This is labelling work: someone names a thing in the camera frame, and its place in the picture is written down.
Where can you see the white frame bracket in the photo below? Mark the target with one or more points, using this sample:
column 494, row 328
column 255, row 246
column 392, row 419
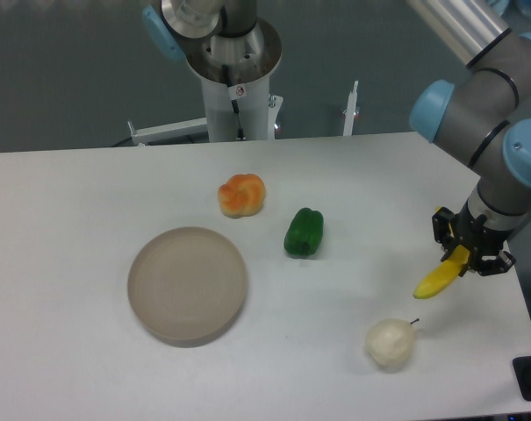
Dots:
column 168, row 132
column 351, row 111

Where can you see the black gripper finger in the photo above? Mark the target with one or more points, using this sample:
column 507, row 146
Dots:
column 491, row 265
column 443, row 231

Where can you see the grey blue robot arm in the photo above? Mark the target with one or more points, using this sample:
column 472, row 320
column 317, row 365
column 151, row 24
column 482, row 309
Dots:
column 468, row 122

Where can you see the orange knotted bread roll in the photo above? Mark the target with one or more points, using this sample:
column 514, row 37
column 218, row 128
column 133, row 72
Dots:
column 242, row 195

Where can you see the green bell pepper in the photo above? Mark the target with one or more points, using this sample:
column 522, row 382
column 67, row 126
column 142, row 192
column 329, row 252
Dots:
column 305, row 233

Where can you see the white left frame bracket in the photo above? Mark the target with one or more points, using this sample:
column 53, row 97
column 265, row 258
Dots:
column 168, row 132

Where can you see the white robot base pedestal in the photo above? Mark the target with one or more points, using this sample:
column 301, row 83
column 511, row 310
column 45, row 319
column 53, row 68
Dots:
column 234, row 74

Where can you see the white toy pear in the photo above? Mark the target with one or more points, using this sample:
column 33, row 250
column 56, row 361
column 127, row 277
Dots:
column 389, row 344

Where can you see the yellow toy banana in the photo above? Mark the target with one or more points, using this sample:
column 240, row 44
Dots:
column 443, row 275

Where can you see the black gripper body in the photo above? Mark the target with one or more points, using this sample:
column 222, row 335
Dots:
column 475, row 235

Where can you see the white right frame bracket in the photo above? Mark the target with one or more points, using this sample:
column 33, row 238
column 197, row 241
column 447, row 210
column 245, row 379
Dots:
column 351, row 111

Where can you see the beige round plate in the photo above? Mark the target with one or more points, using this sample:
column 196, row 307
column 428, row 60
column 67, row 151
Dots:
column 187, row 286

